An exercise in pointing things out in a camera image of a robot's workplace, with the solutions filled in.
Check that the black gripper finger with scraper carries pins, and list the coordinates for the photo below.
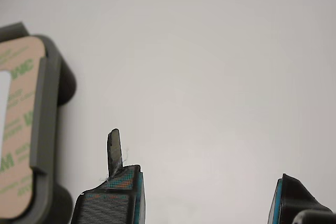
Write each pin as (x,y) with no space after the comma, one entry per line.
(110,205)

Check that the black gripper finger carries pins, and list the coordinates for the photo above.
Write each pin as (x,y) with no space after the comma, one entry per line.
(291,195)

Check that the grey 3D-printed fixture stand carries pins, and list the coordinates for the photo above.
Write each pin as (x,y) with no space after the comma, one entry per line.
(48,119)

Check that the white panel with grey window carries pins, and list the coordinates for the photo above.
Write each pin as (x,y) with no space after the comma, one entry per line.
(4,108)

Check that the tan printed protective film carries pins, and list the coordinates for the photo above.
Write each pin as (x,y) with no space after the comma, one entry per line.
(22,119)

